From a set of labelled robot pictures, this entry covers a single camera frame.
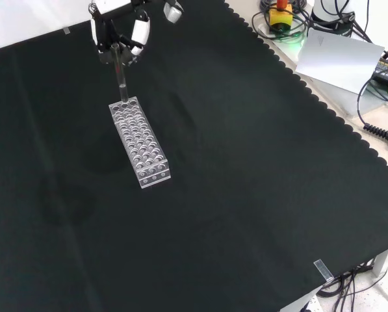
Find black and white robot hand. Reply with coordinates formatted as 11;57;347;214
88;0;185;67

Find clear glass test tube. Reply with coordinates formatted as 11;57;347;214
110;42;129;104

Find clear plastic test tube rack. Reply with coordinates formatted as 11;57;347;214
108;96;172;190

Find yellow stop button box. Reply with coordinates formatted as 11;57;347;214
268;0;293;33

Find black bench cloth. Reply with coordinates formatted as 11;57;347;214
0;0;388;312

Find pale grey board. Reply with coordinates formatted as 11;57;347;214
294;27;385;96

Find clear tape strip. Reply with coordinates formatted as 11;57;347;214
313;259;334;283

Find white table leg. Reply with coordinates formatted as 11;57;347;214
372;246;388;278

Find black ribbed cable connector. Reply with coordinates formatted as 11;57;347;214
362;123;388;151

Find black cable bundle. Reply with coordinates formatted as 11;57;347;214
313;259;388;312

